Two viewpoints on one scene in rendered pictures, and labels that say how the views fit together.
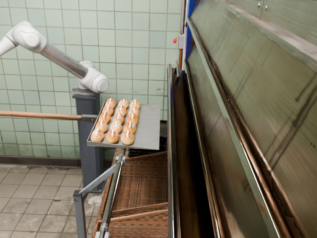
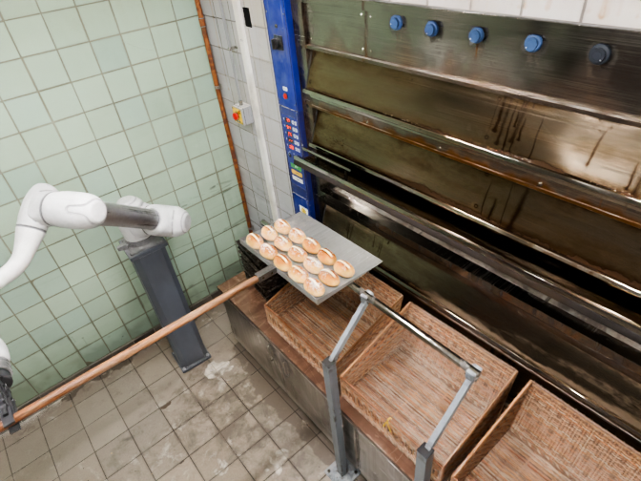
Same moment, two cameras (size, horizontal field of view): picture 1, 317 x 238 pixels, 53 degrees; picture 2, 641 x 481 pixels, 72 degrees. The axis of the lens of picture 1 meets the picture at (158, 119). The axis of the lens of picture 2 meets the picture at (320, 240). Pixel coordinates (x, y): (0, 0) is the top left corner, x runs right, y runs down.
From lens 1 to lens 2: 117 cm
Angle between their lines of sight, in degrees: 33
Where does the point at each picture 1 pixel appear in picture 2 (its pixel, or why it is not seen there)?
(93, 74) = (168, 214)
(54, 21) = (12, 158)
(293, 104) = not seen: outside the picture
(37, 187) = (115, 411)
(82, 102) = (148, 260)
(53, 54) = (118, 215)
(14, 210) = (123, 460)
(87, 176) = (185, 349)
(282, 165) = not seen: outside the picture
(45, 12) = not seen: outside the picture
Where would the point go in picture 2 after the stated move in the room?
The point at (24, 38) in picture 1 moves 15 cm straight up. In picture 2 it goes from (87, 214) to (69, 177)
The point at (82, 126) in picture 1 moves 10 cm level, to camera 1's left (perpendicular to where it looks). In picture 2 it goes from (157, 291) to (141, 300)
